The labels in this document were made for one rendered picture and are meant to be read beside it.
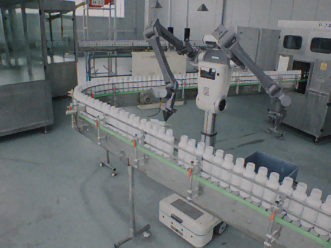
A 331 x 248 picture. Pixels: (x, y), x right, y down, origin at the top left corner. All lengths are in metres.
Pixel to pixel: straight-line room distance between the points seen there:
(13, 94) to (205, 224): 3.36
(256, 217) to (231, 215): 0.14
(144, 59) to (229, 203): 4.56
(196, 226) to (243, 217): 0.96
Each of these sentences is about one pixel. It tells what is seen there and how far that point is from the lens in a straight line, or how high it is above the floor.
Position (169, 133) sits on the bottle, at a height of 1.16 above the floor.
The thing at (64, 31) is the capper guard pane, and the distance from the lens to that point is 6.69.
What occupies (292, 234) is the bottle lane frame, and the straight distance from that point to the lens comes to 1.25.
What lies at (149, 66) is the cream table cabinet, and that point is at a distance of 5.65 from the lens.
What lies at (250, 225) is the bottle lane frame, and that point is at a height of 0.89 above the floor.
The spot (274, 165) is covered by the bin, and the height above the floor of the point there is 0.89.
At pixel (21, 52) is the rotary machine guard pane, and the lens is 4.42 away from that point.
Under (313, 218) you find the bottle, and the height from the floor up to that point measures 1.05.
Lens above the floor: 1.74
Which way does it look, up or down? 20 degrees down
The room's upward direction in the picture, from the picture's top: 2 degrees clockwise
